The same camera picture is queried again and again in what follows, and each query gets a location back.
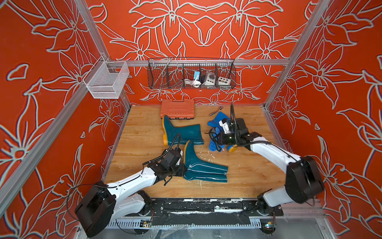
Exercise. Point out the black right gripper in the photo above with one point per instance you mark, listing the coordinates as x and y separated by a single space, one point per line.
221 138

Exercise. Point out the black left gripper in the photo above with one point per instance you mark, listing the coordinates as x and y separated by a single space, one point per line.
182 172

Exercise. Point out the teal rubber boot orange sole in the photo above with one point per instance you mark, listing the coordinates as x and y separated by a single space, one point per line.
198 169

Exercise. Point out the blue microfiber cloth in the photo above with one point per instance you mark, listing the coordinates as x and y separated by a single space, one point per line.
215 130

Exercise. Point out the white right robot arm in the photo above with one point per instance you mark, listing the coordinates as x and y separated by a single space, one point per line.
303 179

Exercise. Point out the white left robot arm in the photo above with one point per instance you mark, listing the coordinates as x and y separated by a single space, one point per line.
106 202

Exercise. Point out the blue rubber boot orange sole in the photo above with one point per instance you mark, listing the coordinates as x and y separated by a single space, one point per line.
220 116

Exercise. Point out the white socket box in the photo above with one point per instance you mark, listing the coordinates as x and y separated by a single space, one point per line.
224 82

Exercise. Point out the red plastic tool case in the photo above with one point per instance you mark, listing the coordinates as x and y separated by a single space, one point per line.
178 109

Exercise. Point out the white power adapter box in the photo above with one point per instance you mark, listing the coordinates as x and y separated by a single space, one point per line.
210 79

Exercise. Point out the blue white small box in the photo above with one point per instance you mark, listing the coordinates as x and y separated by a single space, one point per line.
197 75

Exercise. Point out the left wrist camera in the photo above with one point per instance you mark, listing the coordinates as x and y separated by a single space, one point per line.
172 158

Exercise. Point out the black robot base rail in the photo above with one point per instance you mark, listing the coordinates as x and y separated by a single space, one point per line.
165 213

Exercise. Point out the black wire wall basket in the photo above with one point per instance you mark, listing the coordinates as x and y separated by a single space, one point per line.
175 73

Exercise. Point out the clear plastic wall bin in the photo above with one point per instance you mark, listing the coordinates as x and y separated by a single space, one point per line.
107 79

